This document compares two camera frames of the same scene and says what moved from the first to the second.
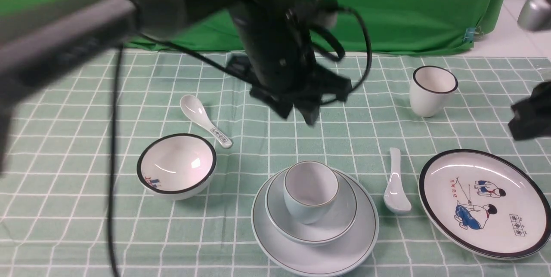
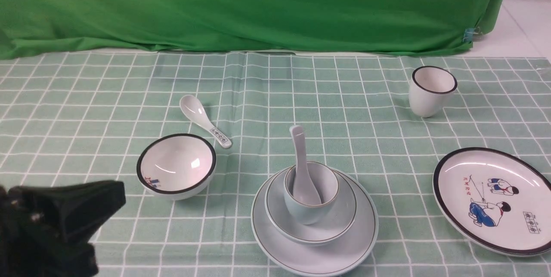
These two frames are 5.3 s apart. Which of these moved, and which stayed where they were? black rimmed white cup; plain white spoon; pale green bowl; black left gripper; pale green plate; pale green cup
Moved: black left gripper; plain white spoon
Stayed: pale green bowl; pale green plate; black rimmed white cup; pale green cup
